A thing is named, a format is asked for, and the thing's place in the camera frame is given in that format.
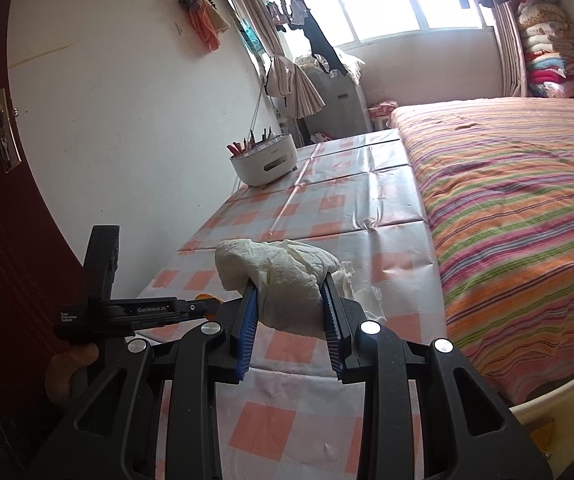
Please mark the small orange scrap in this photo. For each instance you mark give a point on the small orange scrap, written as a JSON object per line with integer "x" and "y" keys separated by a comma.
{"x": 212, "y": 316}

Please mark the orange hanging cloth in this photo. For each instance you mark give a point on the orange hanging cloth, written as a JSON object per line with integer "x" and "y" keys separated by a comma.
{"x": 207, "y": 25}

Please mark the dark red door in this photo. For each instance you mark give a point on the dark red door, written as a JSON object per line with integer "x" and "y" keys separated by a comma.
{"x": 7, "y": 240}

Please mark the hanging sock rack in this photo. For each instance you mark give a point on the hanging sock rack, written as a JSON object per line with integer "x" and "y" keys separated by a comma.
{"x": 287, "y": 10}

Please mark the bed with striped sheet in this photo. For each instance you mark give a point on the bed with striped sheet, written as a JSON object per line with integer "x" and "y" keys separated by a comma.
{"x": 517, "y": 200}

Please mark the white utensil holder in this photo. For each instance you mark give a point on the white utensil holder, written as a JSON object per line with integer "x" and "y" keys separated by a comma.
{"x": 267, "y": 162}

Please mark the grey standing appliance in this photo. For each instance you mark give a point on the grey standing appliance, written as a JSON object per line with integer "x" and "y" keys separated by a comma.
{"x": 339, "y": 105}

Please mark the tied beige curtain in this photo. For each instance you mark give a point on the tied beige curtain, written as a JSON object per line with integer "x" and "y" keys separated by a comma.
{"x": 292, "y": 90}

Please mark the cream plastic trash bin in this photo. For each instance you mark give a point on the cream plastic trash bin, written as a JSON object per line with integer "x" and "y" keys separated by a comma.
{"x": 557, "y": 400}

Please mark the teal hanging bag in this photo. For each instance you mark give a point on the teal hanging bag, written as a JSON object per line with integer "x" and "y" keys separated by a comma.
{"x": 251, "y": 35}

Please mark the bundle of utensils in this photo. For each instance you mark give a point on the bundle of utensils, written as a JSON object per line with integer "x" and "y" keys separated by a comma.
{"x": 237, "y": 149}

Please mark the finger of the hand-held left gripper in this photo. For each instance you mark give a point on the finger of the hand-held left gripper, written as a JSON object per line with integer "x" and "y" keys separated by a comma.
{"x": 192, "y": 308}

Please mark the person's left hand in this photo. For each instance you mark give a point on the person's left hand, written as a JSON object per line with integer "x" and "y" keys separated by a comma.
{"x": 64, "y": 370}

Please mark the black hanging garment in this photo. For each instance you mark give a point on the black hanging garment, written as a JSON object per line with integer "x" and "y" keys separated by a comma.
{"x": 319, "y": 40}

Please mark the straight beige curtain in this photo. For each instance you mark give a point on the straight beige curtain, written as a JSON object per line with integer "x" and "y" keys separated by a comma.
{"x": 509, "y": 55}

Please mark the large white paper towel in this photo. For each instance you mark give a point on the large white paper towel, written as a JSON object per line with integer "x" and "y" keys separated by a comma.
{"x": 287, "y": 280}

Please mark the stack of folded blankets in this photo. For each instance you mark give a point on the stack of folded blankets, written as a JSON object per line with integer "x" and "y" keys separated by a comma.
{"x": 549, "y": 50}

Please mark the window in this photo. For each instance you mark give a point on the window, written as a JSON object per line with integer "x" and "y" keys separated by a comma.
{"x": 392, "y": 10}

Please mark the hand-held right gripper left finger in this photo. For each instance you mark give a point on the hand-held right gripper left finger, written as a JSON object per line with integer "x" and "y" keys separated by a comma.
{"x": 247, "y": 330}

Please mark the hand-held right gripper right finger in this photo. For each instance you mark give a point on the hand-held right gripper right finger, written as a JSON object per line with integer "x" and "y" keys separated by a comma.
{"x": 332, "y": 330}

